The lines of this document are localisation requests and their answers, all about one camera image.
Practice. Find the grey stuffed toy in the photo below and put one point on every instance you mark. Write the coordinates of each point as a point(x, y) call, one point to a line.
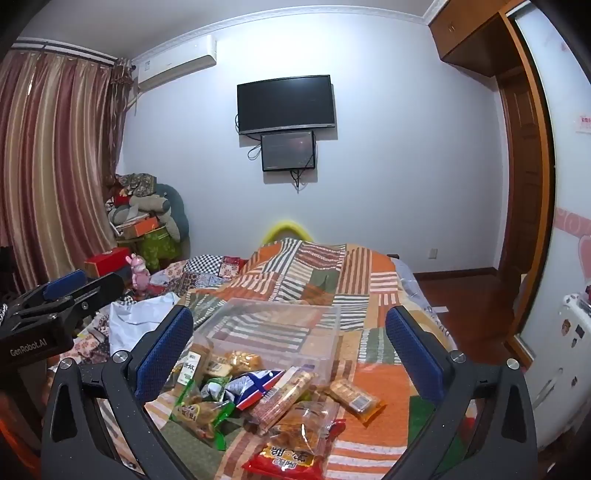
point(138, 194)

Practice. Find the clear fried snack packet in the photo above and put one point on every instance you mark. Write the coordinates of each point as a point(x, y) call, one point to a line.
point(304, 429)

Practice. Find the pale bun slice packet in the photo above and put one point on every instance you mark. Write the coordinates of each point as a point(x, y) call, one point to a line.
point(231, 362)

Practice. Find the white printed bedsheet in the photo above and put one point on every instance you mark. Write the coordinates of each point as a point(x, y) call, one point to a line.
point(429, 314)

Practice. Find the yellow-edged white snack packet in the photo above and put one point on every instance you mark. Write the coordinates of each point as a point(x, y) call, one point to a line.
point(355, 398)

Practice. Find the green label snack packet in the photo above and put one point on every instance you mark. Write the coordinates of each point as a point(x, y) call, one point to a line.
point(189, 367)

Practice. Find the orange box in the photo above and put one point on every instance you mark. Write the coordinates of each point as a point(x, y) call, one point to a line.
point(141, 227)

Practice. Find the orange patchwork blanket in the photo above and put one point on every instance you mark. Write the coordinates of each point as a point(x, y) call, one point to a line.
point(369, 286)

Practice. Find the wooden door frame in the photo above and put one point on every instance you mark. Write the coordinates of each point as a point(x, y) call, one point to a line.
point(521, 184)

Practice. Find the green edged brown snack packet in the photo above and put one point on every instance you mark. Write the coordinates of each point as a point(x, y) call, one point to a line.
point(201, 415)

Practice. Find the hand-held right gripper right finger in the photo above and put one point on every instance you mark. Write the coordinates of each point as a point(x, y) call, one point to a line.
point(411, 357)

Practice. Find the checkered patchwork quilt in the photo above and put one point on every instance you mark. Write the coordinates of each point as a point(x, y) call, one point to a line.
point(207, 270)

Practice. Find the green gift bag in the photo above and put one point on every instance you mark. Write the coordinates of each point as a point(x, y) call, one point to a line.
point(159, 247)

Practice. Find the pink plush toy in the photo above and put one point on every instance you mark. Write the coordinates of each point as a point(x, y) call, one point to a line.
point(138, 274)

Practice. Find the wooden overhead cabinet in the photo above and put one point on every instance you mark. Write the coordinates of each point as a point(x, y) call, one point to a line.
point(466, 32)

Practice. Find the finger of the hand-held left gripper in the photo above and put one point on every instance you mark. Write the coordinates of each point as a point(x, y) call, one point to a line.
point(99, 290)
point(64, 282)

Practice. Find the blue white snack packet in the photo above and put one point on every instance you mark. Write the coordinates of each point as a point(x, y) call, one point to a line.
point(254, 385)

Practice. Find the long biscuit packet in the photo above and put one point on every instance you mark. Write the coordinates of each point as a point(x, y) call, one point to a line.
point(286, 397)

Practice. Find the small dark green packet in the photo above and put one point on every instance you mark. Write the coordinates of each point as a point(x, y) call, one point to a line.
point(213, 388)

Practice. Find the red box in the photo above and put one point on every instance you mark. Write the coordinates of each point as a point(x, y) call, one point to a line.
point(106, 262)

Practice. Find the white air conditioner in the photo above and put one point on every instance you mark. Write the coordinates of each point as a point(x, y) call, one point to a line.
point(178, 62)

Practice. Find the pink paper label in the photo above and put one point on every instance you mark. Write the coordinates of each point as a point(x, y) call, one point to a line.
point(583, 122)

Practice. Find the teal cushion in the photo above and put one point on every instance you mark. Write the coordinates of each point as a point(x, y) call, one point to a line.
point(183, 217)

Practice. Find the white case with stickers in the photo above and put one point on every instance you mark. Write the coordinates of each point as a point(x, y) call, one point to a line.
point(554, 369)

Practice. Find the red snack packet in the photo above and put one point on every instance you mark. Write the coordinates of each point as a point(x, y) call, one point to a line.
point(286, 461)

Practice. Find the floral bedsheet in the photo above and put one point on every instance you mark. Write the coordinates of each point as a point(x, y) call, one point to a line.
point(94, 344)

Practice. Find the white door with pink decal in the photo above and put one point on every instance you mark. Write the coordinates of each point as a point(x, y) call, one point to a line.
point(568, 194)

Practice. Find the striped red curtain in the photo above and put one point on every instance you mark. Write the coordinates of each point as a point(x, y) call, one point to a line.
point(51, 161)

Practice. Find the white plastic bag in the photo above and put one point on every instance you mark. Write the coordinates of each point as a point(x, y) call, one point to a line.
point(138, 323)

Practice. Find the clear plastic container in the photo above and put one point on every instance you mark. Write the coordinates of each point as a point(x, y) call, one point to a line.
point(277, 323)

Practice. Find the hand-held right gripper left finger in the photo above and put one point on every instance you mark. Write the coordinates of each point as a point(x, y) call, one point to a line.
point(166, 355)

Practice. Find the small black monitor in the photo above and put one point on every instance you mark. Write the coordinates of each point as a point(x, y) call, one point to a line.
point(287, 151)

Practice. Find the black wall television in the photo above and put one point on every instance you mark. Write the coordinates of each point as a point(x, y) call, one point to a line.
point(286, 104)

